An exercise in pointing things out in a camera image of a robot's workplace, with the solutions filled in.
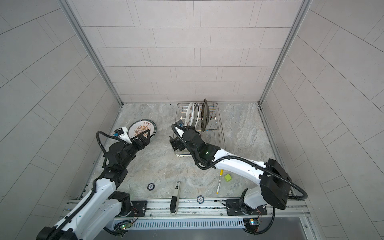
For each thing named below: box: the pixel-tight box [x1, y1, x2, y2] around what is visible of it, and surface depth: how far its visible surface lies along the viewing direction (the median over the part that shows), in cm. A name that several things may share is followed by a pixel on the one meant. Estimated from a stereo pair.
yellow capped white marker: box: [216, 169, 224, 195], surface depth 82 cm
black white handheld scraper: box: [169, 181, 181, 216], surface depth 72 cm
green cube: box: [224, 173, 232, 182], surface depth 81 cm
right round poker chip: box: [197, 195, 205, 204], surface depth 75 cm
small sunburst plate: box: [127, 119, 157, 140], surface depth 101 cm
